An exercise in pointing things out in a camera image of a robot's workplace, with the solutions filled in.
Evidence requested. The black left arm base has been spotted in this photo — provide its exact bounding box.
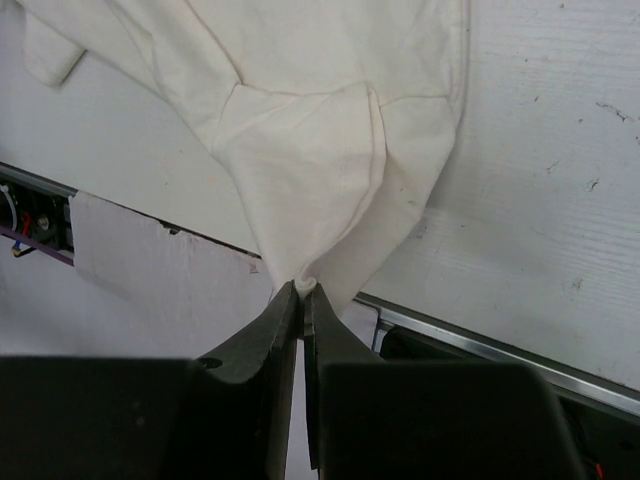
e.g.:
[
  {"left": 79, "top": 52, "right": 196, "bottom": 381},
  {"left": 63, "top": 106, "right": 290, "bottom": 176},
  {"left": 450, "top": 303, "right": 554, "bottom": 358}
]
[{"left": 1, "top": 163, "right": 77, "bottom": 266}]

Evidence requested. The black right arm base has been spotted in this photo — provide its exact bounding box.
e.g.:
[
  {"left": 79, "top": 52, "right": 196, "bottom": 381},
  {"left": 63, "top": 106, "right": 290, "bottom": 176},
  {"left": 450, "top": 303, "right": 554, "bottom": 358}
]
[{"left": 374, "top": 322, "right": 639, "bottom": 479}]

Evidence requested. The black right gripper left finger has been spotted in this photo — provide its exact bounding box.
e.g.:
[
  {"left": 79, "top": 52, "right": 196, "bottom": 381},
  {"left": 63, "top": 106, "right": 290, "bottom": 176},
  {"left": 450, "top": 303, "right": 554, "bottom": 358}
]
[{"left": 1, "top": 283, "right": 299, "bottom": 479}]

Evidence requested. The white t shirt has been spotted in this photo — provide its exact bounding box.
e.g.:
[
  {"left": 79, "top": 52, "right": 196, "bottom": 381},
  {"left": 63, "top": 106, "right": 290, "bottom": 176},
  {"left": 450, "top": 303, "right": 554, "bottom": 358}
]
[{"left": 23, "top": 1, "right": 470, "bottom": 311}]

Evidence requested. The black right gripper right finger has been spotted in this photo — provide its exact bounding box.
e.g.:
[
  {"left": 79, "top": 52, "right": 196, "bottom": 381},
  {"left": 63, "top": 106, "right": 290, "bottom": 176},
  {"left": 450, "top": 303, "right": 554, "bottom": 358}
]
[{"left": 302, "top": 286, "right": 584, "bottom": 479}]

